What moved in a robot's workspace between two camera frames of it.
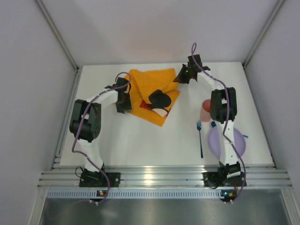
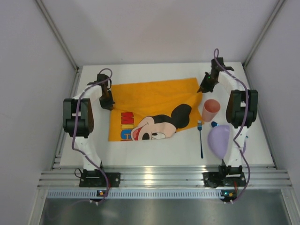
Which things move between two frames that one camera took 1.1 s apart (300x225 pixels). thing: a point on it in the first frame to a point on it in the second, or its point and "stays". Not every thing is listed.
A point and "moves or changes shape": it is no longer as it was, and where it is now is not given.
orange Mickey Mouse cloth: [153, 93] moves or changes shape
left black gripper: [123, 105] to [106, 100]
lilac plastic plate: [214, 142] stays
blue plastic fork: [199, 127] stays
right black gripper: [183, 75] to [206, 84]
